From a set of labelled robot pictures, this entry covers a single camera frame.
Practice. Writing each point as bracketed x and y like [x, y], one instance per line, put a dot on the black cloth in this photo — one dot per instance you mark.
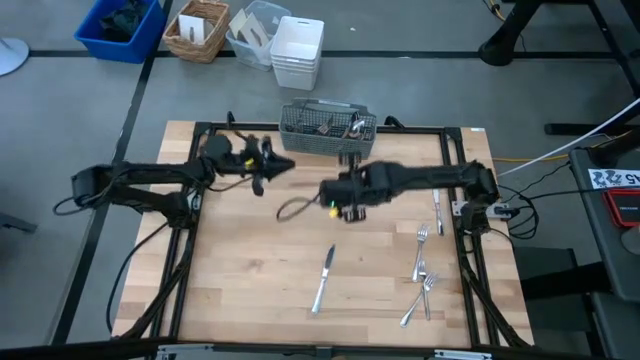
[122, 22]

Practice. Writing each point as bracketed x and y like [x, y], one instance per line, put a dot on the table-edge camera mount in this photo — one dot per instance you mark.
[320, 352]

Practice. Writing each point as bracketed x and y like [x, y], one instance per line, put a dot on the brown wicker basket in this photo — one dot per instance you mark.
[195, 50]

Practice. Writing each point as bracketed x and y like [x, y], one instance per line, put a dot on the silver table knife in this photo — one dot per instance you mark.
[324, 277]
[438, 210]

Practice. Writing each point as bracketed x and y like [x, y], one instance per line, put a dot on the grey floor object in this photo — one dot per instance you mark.
[15, 222]

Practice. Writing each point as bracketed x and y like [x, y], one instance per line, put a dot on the black post with flared base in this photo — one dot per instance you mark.
[500, 47]

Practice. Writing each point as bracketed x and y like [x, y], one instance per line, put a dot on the blue plastic bin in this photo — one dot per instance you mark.
[120, 52]

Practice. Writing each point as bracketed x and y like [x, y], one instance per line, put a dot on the beige cardboard piece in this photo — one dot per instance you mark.
[256, 32]
[236, 22]

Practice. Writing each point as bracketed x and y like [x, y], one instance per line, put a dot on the white printed paper label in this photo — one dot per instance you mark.
[612, 178]

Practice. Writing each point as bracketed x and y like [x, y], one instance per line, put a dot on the grey plastic silverware caddy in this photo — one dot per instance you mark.
[325, 145]

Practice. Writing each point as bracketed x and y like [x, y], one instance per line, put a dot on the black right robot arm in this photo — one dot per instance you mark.
[430, 175]

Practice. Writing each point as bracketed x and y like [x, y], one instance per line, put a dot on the black aluminium table frame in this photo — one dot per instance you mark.
[425, 130]

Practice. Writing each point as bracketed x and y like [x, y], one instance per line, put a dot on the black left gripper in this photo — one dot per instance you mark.
[225, 157]

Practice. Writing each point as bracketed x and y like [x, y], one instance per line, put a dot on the grey round floor base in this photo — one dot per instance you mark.
[10, 55]

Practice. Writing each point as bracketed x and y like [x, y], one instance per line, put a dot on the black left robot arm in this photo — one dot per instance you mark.
[140, 175]

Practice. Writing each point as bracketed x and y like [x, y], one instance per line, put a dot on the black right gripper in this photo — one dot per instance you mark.
[350, 187]

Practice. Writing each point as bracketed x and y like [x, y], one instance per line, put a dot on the white card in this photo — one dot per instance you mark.
[191, 27]

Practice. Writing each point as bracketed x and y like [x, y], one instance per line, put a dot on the black neighbouring table frame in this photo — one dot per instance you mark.
[575, 129]

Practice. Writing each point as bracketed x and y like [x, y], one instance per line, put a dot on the silver fork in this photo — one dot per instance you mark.
[425, 295]
[420, 250]
[417, 302]
[325, 126]

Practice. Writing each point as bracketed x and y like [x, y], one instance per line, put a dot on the clear plastic bin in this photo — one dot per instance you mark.
[280, 12]

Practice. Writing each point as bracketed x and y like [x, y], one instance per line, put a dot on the black side cart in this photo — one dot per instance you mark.
[610, 260]

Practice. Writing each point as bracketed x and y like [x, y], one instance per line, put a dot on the white plastic bin stack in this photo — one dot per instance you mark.
[297, 45]

